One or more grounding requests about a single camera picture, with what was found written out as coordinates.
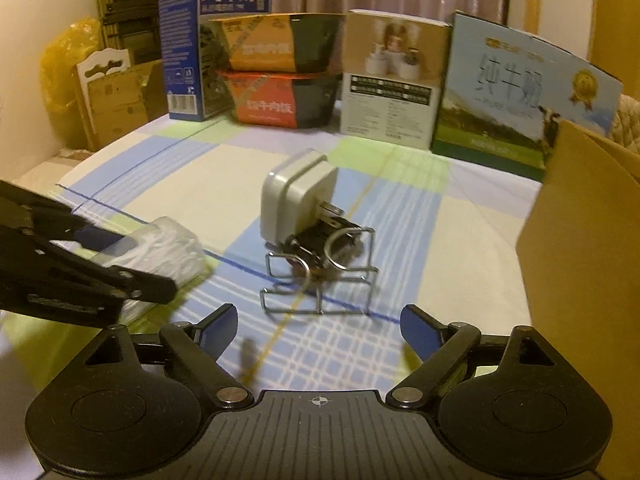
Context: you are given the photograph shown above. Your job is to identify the white power adapter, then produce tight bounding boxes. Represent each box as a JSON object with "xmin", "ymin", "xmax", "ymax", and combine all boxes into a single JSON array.
[{"xmin": 260, "ymin": 149, "xmax": 346, "ymax": 251}]

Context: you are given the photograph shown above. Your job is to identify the light blue cow milk box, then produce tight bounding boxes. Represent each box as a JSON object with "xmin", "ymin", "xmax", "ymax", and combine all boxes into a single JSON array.
[{"xmin": 431, "ymin": 10, "xmax": 625, "ymax": 182}]

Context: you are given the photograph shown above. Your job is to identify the dark blue milk carton box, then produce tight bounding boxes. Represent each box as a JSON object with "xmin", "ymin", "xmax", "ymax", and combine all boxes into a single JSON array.
[{"xmin": 159, "ymin": 0, "xmax": 273, "ymax": 122}]

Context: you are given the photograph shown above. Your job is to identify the yellow plastic bag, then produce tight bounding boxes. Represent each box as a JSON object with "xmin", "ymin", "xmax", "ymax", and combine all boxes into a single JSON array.
[{"xmin": 40, "ymin": 17, "xmax": 106, "ymax": 148}]

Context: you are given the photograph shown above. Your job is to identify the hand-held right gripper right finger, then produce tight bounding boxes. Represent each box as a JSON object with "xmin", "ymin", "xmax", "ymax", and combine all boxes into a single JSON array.
[{"xmin": 387, "ymin": 305, "xmax": 561, "ymax": 408}]

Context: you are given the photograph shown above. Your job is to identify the checked tablecloth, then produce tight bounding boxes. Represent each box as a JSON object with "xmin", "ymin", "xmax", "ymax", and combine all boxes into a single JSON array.
[{"xmin": 0, "ymin": 110, "xmax": 546, "ymax": 396}]

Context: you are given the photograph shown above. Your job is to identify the brown cardboard box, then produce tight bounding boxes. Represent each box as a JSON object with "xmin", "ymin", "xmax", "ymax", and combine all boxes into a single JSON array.
[{"xmin": 516, "ymin": 119, "xmax": 640, "ymax": 480}]

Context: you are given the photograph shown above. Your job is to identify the small black adapter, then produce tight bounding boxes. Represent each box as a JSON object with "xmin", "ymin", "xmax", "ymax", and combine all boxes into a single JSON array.
[{"xmin": 287, "ymin": 219, "xmax": 362, "ymax": 267}]

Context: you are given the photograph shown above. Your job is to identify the white product box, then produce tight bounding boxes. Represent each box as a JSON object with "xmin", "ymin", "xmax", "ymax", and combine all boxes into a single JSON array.
[{"xmin": 341, "ymin": 9, "xmax": 453, "ymax": 151}]

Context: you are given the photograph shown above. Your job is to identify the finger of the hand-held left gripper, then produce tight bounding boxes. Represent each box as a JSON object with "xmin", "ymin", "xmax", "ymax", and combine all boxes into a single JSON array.
[
  {"xmin": 0, "ymin": 225, "xmax": 178, "ymax": 328},
  {"xmin": 0, "ymin": 180, "xmax": 121, "ymax": 252}
]

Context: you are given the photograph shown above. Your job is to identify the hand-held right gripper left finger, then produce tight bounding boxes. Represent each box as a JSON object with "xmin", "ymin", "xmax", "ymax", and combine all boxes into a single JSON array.
[{"xmin": 82, "ymin": 303, "xmax": 253, "ymax": 410}]

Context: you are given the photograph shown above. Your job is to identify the white carved board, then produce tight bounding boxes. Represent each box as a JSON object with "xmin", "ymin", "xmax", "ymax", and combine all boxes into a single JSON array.
[{"xmin": 75, "ymin": 47, "xmax": 133, "ymax": 86}]

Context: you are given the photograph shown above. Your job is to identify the quilted beige chair cover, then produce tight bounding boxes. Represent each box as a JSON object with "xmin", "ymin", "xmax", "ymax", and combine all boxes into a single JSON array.
[{"xmin": 610, "ymin": 95, "xmax": 640, "ymax": 156}]

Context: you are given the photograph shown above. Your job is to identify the red label instant rice bowl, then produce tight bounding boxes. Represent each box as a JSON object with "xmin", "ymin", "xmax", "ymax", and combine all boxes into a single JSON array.
[{"xmin": 217, "ymin": 67, "xmax": 341, "ymax": 128}]

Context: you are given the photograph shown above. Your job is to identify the metal wire rack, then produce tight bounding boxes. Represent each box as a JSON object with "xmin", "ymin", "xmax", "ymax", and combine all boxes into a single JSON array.
[{"xmin": 260, "ymin": 225, "xmax": 377, "ymax": 316}]

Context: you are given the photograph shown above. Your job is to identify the yellow label instant rice bowl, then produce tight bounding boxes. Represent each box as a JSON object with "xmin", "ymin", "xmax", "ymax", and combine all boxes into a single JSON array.
[{"xmin": 207, "ymin": 12, "xmax": 346, "ymax": 73}]

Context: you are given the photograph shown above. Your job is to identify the wooden door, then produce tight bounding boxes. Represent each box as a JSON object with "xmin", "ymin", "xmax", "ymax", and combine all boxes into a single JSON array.
[{"xmin": 590, "ymin": 0, "xmax": 640, "ymax": 111}]

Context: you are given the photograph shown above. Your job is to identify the clear cotton swab box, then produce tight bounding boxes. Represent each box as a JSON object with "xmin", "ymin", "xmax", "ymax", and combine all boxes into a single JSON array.
[{"xmin": 75, "ymin": 216, "xmax": 213, "ymax": 321}]

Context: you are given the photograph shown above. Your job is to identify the folded cardboard boxes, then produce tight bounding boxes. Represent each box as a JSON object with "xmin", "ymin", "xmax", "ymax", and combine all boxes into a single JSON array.
[{"xmin": 75, "ymin": 60, "xmax": 168, "ymax": 151}]

